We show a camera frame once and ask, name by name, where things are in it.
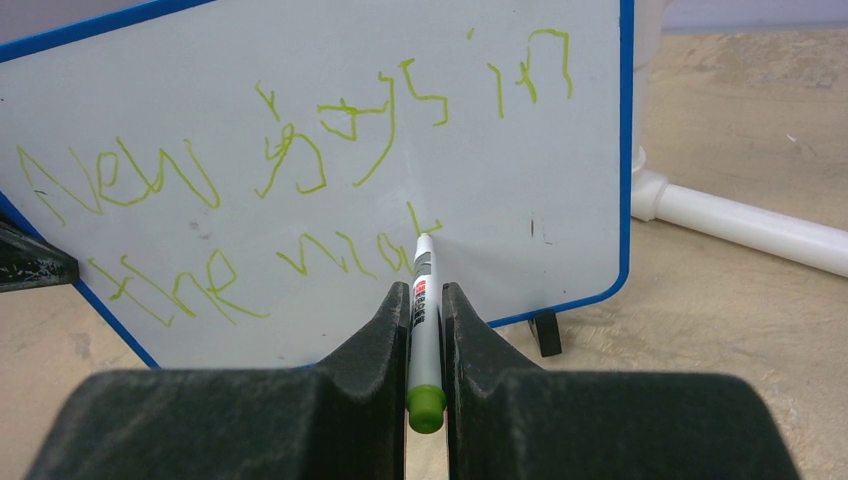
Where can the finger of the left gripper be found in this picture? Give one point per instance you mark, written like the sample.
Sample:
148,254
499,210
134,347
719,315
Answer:
27,262

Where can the white pvc pipe frame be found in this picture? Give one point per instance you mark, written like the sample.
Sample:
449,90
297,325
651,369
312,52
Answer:
654,197

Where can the white green whiteboard marker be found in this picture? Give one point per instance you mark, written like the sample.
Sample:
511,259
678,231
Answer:
425,397

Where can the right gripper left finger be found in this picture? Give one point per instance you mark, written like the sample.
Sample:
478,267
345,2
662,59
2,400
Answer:
341,418

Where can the blue framed whiteboard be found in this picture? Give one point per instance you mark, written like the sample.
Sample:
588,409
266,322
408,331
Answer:
242,182

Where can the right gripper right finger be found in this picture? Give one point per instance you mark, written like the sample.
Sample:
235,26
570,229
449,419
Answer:
508,418

